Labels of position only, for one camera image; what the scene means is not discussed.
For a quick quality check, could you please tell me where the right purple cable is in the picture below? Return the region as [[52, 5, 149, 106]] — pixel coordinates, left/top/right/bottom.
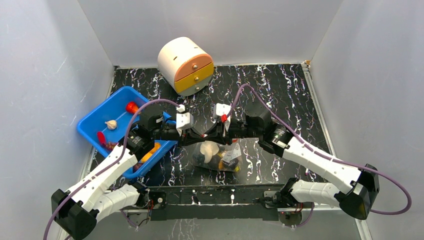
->
[[228, 83, 413, 229]]

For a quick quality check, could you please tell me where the round white drawer cabinet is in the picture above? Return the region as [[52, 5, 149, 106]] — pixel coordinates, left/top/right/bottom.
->
[[157, 36, 214, 97]]

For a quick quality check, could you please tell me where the dark purple plum toy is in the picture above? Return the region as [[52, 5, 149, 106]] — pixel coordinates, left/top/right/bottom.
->
[[207, 155, 222, 170]]

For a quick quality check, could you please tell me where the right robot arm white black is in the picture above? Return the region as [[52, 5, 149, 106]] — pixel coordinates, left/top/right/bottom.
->
[[205, 103, 379, 220]]

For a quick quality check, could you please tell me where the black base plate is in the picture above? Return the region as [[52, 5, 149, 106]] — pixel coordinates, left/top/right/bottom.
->
[[138, 184, 305, 225]]

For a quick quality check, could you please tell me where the purple cable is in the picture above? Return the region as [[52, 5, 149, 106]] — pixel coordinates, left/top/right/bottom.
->
[[228, 83, 413, 229], [43, 98, 181, 240]]

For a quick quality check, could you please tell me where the red chili toy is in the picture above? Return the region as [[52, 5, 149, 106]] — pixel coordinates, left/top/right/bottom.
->
[[96, 131, 107, 146]]

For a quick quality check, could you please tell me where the white garlic toy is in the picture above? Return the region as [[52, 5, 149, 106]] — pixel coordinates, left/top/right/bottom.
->
[[200, 141, 220, 164]]

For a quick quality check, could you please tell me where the clear zip top bag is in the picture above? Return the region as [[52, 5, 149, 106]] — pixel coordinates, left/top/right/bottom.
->
[[191, 138, 243, 172]]

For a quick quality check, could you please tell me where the blue plastic bin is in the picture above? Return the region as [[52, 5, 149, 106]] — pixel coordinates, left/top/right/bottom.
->
[[76, 86, 177, 179]]

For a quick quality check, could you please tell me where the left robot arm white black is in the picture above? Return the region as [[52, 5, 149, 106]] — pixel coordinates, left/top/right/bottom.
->
[[43, 105, 205, 240]]

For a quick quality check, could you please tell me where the red grape bunch toy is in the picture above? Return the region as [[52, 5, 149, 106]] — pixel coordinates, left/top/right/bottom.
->
[[104, 142, 117, 151]]

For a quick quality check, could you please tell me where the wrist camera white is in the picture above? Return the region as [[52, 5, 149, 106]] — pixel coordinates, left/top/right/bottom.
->
[[175, 104, 194, 136], [212, 103, 232, 131]]

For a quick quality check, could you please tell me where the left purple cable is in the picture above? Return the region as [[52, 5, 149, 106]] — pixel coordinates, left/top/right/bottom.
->
[[43, 98, 181, 240]]

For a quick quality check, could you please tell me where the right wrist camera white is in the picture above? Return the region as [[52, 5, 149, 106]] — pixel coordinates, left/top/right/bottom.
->
[[212, 103, 232, 131]]

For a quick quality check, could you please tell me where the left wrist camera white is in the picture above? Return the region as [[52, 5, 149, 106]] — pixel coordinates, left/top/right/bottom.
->
[[175, 104, 194, 136]]

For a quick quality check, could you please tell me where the small beige garlic bulb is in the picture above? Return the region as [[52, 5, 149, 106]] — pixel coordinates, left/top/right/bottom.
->
[[104, 120, 118, 130]]

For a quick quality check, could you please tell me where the red orange pepper toy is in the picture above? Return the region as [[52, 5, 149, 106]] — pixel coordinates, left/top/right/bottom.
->
[[125, 101, 139, 115]]

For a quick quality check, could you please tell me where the purple mangosteen toy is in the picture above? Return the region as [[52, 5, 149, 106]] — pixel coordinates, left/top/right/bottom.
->
[[132, 162, 142, 173]]

